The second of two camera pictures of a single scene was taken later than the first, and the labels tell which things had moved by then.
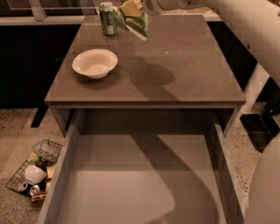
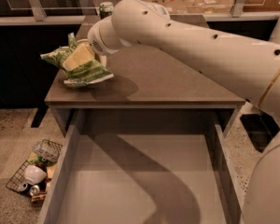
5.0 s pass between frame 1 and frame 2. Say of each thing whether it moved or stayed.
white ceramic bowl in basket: stayed
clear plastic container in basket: stayed
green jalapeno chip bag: moved
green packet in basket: stayed
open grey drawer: stayed
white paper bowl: moved
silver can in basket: stayed
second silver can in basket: stayed
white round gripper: moved
